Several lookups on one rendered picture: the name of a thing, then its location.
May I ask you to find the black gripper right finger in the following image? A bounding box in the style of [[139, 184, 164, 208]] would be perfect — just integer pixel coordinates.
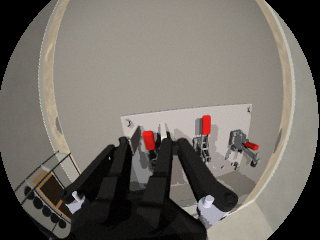
[[133, 122, 238, 236]]

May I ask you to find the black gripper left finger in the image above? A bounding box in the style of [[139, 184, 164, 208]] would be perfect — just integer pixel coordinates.
[[59, 125, 141, 228]]

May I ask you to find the white fixture plate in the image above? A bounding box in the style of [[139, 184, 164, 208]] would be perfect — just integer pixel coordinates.
[[120, 103, 252, 188]]

